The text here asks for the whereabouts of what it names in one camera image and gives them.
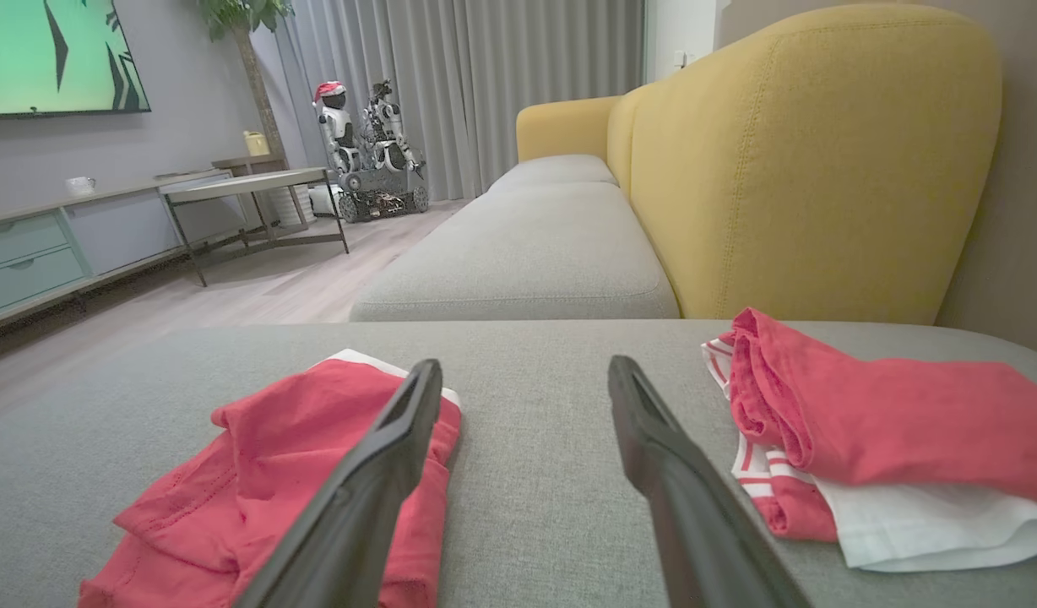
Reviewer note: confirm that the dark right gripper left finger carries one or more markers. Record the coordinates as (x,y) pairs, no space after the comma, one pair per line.
(350,507)

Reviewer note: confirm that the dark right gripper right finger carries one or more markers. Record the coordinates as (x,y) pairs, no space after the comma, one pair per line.
(696,523)

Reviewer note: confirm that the red basketball jersey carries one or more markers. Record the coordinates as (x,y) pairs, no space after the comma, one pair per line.
(907,422)

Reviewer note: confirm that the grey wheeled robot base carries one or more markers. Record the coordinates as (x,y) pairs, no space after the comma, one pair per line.
(383,194)

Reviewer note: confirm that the grey sofa chaise seat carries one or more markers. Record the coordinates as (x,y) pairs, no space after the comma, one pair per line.
(552,422)

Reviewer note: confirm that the white floor appliance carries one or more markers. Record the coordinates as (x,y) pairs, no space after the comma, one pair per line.
(323,201)

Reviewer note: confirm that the large grey sofa seat cushion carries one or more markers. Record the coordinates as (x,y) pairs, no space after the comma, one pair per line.
(527,253)

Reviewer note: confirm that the grey metal-legged coffee table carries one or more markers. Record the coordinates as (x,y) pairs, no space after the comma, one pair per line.
(248,181)

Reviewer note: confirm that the wooden side table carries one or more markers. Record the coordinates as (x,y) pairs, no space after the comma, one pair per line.
(252,162)

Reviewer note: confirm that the large yellow sofa backrest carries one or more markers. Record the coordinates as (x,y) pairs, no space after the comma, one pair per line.
(806,169)

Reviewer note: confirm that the yellow watering can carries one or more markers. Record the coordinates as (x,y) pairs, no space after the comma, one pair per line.
(256,143)

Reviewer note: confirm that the white robot with santa hat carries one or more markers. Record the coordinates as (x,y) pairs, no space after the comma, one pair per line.
(337,127)

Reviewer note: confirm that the white humanoid robot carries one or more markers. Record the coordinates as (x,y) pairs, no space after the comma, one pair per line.
(390,127)

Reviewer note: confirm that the small grey sofa seat cushion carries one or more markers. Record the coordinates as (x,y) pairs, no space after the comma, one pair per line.
(552,169)

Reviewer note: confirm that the grey tv cabinet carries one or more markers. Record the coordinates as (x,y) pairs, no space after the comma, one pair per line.
(29,253)

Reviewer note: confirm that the grey curtain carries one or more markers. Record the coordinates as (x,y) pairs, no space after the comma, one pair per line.
(485,84)

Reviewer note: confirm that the green potted tree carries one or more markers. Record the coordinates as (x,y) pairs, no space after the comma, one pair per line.
(248,51)

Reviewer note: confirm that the white wall switch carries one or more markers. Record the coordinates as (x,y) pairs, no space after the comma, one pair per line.
(683,58)

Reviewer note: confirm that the wall television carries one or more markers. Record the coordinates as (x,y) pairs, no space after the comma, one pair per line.
(29,59)

